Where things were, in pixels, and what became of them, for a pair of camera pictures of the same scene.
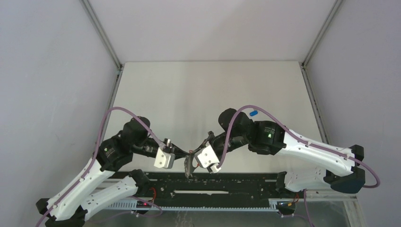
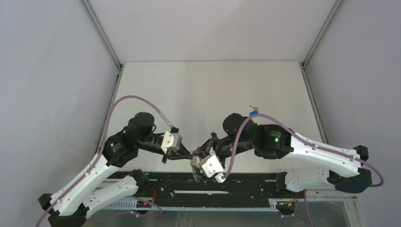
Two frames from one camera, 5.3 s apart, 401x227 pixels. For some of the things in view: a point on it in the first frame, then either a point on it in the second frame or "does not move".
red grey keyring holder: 188,166 -> 195,168
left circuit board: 141,204 does not move
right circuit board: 286,205 does not move
